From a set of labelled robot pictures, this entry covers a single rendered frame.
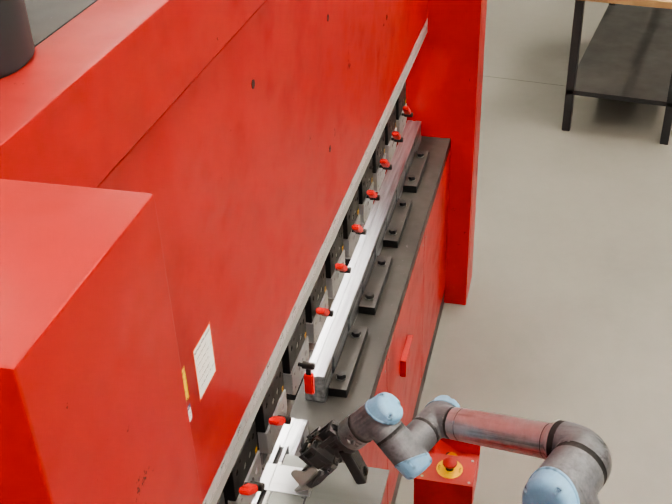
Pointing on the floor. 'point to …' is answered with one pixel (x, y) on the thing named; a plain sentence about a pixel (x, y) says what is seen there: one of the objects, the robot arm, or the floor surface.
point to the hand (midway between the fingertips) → (304, 480)
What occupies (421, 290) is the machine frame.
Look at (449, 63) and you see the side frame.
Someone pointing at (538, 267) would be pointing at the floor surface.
